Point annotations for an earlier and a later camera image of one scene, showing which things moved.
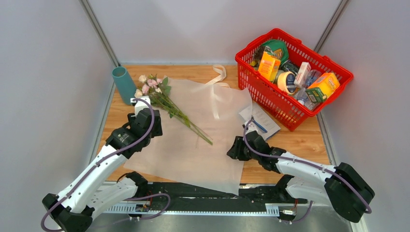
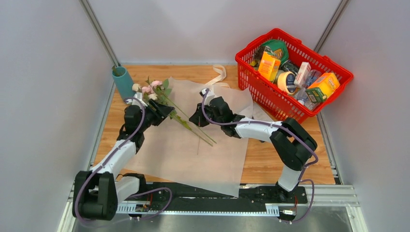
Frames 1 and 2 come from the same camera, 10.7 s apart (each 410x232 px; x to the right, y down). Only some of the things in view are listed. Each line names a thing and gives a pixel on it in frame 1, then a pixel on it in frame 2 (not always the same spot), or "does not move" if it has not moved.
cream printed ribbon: [214, 82] does not move
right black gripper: [235, 152] to [197, 119]
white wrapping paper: [218, 113] does not move
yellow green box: [320, 89] does not move
